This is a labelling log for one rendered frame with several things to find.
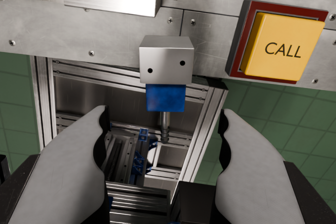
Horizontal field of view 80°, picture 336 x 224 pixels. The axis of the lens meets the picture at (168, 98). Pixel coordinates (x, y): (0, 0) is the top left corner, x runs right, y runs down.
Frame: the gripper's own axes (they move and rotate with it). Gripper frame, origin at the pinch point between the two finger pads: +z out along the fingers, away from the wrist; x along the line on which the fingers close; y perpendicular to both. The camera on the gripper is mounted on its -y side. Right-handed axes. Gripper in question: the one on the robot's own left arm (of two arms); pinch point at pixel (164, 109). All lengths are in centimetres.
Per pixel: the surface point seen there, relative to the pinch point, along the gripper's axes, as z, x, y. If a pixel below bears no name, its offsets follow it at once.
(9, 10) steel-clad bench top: 12.6, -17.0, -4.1
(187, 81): 7.4, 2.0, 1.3
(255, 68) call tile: 9.2, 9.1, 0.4
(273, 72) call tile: 9.2, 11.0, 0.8
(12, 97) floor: 92, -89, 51
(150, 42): 9.3, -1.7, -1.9
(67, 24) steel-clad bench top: 12.7, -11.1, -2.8
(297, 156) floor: 93, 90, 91
